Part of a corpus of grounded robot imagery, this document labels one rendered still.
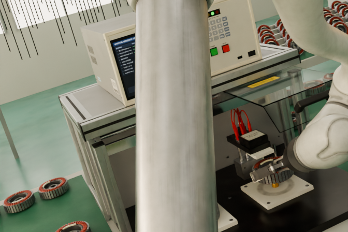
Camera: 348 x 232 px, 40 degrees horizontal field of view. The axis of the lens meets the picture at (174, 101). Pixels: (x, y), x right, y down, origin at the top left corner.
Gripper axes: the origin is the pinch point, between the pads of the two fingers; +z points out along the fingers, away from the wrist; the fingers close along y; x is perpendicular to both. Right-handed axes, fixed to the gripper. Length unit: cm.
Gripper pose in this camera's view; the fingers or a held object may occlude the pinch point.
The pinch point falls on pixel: (273, 169)
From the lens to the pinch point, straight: 138.8
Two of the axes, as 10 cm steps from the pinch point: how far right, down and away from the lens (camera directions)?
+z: -1.6, 3.0, 9.4
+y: 9.1, -3.2, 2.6
